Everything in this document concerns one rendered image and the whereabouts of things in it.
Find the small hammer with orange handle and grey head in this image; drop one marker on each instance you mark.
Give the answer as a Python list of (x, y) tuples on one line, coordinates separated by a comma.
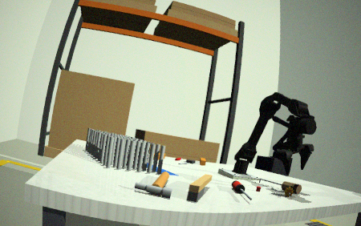
[(157, 187)]

